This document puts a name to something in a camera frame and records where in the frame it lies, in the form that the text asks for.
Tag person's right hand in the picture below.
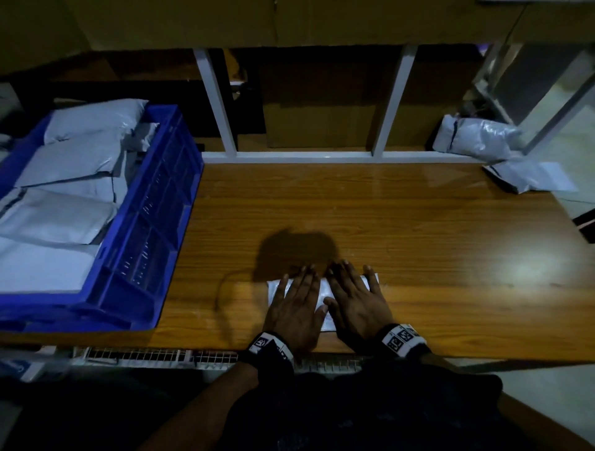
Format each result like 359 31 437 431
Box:
324 260 395 352

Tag person's left hand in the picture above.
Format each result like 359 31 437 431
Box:
262 265 328 354

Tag blue plastic crate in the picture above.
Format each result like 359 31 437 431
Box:
0 104 206 334

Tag packed white bags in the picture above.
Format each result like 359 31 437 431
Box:
0 99 159 294

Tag person's right forearm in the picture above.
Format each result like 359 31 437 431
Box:
418 351 595 451

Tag person's left forearm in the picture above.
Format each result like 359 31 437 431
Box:
139 364 262 451

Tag wooden table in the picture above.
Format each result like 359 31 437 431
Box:
0 162 595 364

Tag white metal shelf leg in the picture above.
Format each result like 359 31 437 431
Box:
372 45 418 157
193 48 238 157
522 76 595 154

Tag white wire rack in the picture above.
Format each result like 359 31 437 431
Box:
69 346 373 375

